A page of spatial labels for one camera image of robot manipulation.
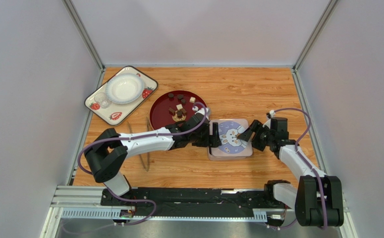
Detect pink square tin box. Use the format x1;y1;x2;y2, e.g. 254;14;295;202
207;145;253;161

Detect white round bowl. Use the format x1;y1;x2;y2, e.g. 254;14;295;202
105;73;145;105

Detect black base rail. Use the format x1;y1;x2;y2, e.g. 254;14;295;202
100;187;285;218

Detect metal tongs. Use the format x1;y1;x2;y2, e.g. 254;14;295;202
127;116;152;172

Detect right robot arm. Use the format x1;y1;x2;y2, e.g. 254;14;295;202
237;117;344;228

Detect white cube chocolate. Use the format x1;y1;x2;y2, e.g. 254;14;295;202
176;104;183;111

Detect small clear glass cup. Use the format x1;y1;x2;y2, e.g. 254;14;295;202
94;93;111;109

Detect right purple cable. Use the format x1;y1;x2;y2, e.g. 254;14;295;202
271;107;328;230

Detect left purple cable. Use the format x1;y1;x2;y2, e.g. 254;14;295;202
77;102;209;226

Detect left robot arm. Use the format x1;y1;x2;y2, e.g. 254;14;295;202
80;113;221;195

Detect silver tin lid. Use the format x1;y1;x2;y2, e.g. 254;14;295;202
208;119;253;161

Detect purple cable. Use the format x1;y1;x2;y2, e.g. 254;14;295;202
77;102;209;226
271;107;328;230

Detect dark red round plate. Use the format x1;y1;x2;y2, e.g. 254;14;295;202
149;90;206;129

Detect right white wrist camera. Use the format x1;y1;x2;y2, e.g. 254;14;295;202
266;110;276;120

